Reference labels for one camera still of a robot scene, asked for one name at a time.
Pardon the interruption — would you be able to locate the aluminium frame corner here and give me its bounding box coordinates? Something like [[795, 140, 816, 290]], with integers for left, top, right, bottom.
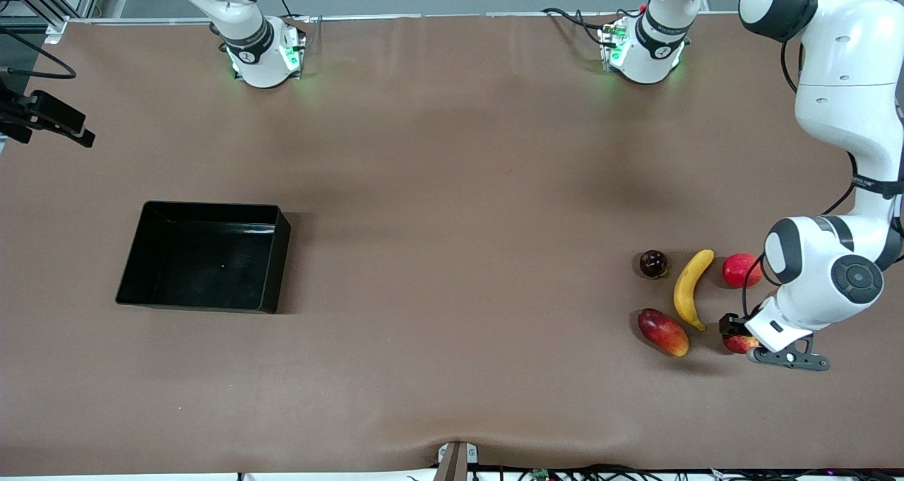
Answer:
[[0, 0, 107, 44]]

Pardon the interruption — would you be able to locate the plain red apple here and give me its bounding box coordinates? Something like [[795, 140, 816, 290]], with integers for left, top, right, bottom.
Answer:
[[722, 253, 765, 289]]

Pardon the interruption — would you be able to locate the red yellow mango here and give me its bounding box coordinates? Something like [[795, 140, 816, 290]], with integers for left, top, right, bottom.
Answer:
[[637, 308, 690, 357]]

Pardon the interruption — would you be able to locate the red apple with sticker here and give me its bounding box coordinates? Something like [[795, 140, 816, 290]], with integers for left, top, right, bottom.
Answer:
[[722, 329, 762, 355]]

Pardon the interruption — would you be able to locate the table cover mat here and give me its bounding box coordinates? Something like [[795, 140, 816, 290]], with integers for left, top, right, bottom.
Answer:
[[0, 11, 904, 476]]

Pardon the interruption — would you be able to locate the dark purple mangosteen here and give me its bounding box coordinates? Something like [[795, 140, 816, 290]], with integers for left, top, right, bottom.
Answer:
[[639, 250, 670, 280]]

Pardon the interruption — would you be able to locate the black left base cable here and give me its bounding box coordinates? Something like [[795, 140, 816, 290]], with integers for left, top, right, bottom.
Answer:
[[542, 6, 622, 47]]

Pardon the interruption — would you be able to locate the yellow banana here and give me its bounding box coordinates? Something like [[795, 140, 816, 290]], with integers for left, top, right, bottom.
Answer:
[[673, 249, 715, 332]]

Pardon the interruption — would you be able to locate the black plastic box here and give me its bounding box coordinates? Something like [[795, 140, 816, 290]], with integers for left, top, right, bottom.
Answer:
[[115, 201, 292, 315]]

